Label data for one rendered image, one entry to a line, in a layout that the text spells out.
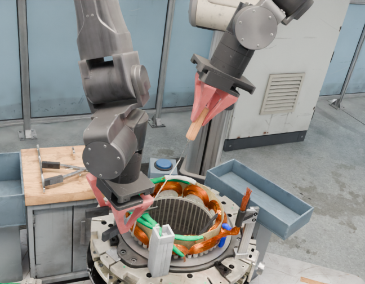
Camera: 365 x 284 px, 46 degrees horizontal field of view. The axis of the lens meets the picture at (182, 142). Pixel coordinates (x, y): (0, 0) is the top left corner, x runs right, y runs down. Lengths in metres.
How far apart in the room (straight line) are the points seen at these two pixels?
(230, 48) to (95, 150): 0.26
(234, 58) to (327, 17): 2.63
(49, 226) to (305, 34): 2.52
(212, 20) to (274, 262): 0.69
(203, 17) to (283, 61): 2.11
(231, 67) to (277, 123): 2.76
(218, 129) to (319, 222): 1.73
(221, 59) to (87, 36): 0.21
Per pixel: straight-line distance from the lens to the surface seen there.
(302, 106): 3.50
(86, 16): 0.59
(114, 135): 0.55
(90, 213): 0.74
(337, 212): 3.02
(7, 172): 1.12
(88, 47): 0.59
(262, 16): 0.60
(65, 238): 1.06
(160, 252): 0.71
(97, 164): 0.56
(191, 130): 0.72
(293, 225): 0.99
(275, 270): 1.28
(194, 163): 1.29
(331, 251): 2.69
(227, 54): 0.67
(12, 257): 1.11
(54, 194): 0.95
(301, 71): 3.32
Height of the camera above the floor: 1.65
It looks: 30 degrees down
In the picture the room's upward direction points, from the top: 9 degrees clockwise
